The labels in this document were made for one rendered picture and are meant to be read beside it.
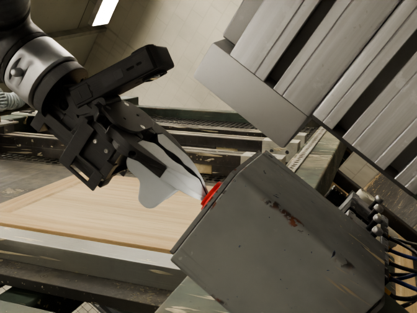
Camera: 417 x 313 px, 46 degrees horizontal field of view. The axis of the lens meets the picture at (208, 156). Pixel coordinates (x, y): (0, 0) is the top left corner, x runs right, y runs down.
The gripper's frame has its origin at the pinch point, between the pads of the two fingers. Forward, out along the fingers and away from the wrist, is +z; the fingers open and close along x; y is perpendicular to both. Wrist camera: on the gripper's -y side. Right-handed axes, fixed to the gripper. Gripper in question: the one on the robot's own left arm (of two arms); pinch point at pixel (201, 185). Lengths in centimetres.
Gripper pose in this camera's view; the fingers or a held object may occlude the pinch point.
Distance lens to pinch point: 52.5
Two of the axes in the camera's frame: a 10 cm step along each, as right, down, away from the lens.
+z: 7.6, 6.3, -1.4
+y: -5.6, 7.5, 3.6
